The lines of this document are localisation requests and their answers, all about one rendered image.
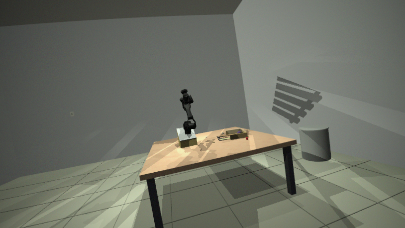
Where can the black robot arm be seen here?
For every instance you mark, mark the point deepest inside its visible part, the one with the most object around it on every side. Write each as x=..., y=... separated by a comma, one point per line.
x=186, y=106

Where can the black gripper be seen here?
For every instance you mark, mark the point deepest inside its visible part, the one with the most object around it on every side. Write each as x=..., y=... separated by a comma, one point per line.
x=190, y=97

